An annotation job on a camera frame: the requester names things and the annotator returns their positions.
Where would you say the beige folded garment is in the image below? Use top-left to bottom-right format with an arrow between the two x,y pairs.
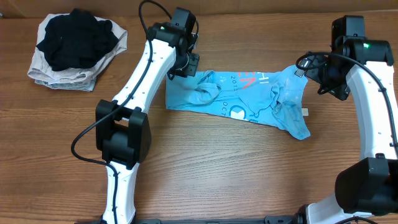
27,20 -> 127,84

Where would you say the grey folded garment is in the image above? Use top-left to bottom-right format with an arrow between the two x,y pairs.
35,79 -> 96,91

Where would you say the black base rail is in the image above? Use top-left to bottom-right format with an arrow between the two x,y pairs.
130,215 -> 296,224

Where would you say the black folded garment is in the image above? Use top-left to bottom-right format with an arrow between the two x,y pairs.
37,9 -> 119,72

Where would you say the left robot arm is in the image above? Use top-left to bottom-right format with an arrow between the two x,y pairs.
96,7 -> 200,223

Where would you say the light blue printed t-shirt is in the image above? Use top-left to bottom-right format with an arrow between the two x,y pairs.
165,65 -> 310,140

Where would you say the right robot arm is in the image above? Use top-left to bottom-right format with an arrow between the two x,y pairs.
289,15 -> 397,223

